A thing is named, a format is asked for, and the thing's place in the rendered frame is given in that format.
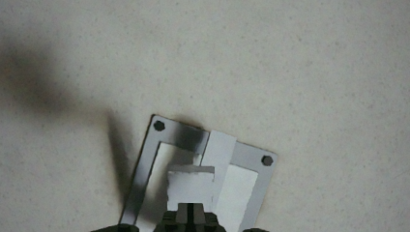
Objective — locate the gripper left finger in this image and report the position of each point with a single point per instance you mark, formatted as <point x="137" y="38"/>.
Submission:
<point x="168" y="223"/>

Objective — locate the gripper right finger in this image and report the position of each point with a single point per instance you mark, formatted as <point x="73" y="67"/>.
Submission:
<point x="198" y="219"/>

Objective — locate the grey metal mounting plate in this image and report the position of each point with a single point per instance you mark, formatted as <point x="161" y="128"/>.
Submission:
<point x="193" y="139"/>

